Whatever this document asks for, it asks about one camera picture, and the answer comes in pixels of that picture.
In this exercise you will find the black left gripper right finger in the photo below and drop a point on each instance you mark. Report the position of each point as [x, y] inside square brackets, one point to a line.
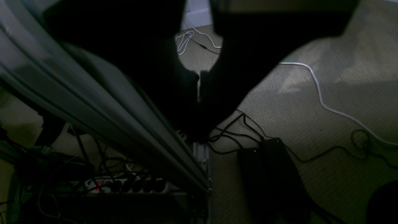
[257, 35]

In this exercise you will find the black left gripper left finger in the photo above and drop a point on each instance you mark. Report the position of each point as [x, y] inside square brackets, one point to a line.
[137, 36]

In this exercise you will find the white power strip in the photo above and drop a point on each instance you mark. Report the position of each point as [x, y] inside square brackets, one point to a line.
[139, 186]

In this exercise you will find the black power adapter brick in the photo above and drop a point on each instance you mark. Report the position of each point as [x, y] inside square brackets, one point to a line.
[291, 195]

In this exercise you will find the aluminium table frame rail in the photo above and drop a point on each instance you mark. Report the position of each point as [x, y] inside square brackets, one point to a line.
[112, 109]

